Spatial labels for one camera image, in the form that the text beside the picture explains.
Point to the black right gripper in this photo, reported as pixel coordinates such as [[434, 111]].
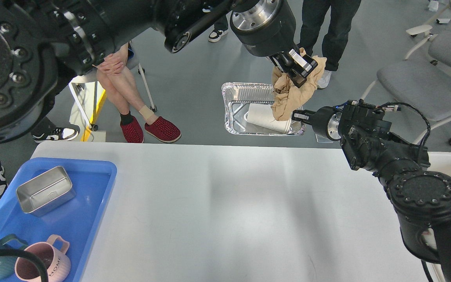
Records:
[[324, 122]]

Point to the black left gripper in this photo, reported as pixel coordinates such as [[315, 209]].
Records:
[[267, 27]]

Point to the brown paper napkin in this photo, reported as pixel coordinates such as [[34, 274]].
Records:
[[287, 96]]

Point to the white paper cup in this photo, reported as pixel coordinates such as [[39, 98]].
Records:
[[262, 115]]

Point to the aluminium foil tray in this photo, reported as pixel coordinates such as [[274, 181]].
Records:
[[238, 96]]

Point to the stainless steel rectangular tin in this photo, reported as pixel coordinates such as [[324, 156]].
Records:
[[45, 192]]

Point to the pink plastic mug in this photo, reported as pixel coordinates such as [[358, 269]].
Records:
[[53, 255]]

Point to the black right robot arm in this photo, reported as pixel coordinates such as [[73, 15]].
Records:
[[421, 198]]

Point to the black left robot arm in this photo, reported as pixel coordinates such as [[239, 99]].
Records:
[[46, 43]]

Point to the standing person white sneakers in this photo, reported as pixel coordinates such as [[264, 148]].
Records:
[[335, 41]]

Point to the standing person black-white sneakers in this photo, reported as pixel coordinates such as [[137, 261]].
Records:
[[220, 29]]

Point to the grey padded chair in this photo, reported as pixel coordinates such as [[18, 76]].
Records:
[[422, 84]]

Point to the white folding chair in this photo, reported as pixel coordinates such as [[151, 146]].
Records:
[[89, 96]]

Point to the seated person red shoes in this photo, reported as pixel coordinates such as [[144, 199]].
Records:
[[118, 81]]

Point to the blue plastic tray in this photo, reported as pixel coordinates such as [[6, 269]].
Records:
[[77, 220]]

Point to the person in black trousers left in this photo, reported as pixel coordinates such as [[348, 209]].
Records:
[[44, 131]]

